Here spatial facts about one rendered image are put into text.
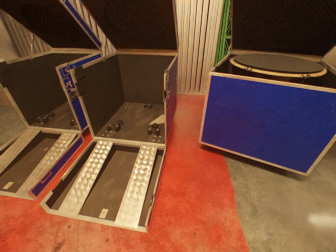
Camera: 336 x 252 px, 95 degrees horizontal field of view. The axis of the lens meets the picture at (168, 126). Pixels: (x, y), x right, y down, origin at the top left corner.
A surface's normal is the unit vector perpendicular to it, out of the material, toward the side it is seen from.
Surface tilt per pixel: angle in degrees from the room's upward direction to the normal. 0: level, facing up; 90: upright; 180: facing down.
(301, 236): 0
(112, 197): 1
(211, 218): 0
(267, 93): 90
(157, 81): 90
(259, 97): 90
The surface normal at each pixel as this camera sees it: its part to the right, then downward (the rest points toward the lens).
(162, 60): -0.16, 0.56
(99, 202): 0.00, -0.81
